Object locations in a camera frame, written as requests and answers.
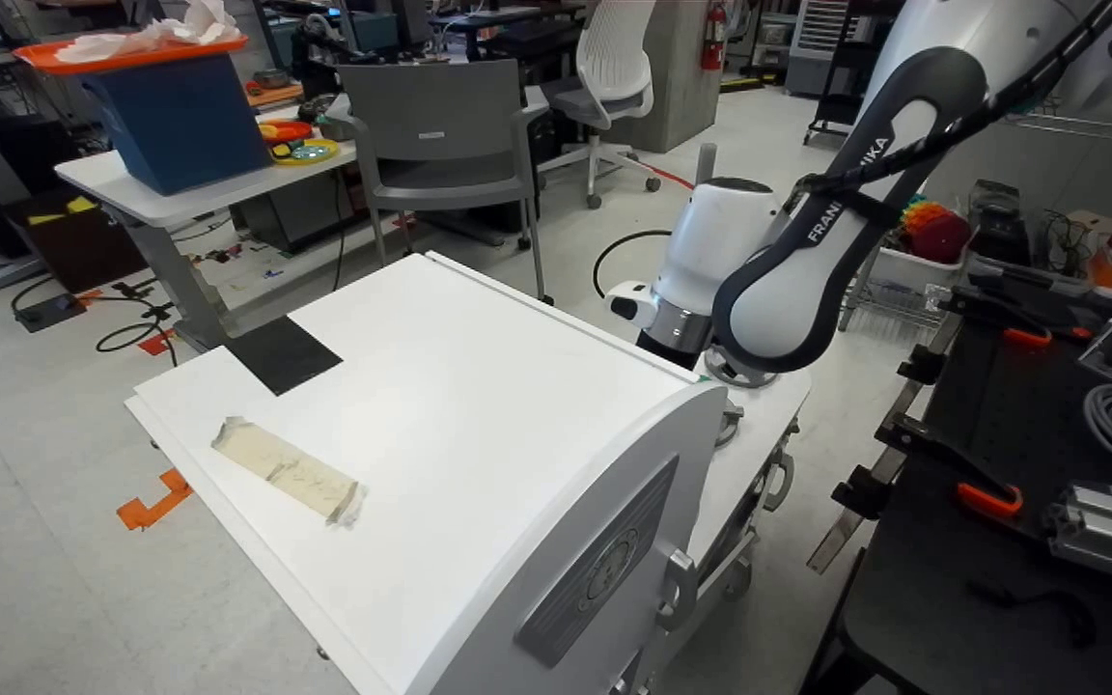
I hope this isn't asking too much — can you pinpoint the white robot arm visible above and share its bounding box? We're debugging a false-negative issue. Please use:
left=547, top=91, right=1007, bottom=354
left=598, top=0, right=1112, bottom=374

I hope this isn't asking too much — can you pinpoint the grey plastic chair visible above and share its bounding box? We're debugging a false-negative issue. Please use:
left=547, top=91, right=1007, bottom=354
left=339, top=60, right=547, bottom=300

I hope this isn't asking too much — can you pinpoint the white office swivel chair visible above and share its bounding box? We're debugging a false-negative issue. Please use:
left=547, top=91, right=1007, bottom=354
left=545, top=0, right=655, bottom=208

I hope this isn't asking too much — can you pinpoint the white side table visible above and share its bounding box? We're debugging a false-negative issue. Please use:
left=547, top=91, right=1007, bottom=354
left=52, top=145, right=355, bottom=349

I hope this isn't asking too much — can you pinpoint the black orange clamp front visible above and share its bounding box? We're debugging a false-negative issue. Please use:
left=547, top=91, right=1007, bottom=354
left=875, top=419, right=1028, bottom=522

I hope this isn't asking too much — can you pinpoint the black orange clamp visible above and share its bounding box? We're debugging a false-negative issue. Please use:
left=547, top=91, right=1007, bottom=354
left=948, top=290, right=1091, bottom=351
left=875, top=419, right=1028, bottom=522

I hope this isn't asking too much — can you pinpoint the blue storage bin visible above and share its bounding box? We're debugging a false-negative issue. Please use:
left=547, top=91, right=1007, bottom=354
left=16, top=38, right=270, bottom=194

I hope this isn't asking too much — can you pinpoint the black orange clamp rear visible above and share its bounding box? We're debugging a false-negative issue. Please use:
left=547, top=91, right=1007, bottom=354
left=948, top=290, right=1091, bottom=351

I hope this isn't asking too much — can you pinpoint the black perforated workbench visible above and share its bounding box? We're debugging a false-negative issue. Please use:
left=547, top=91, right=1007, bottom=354
left=799, top=323, right=1112, bottom=695

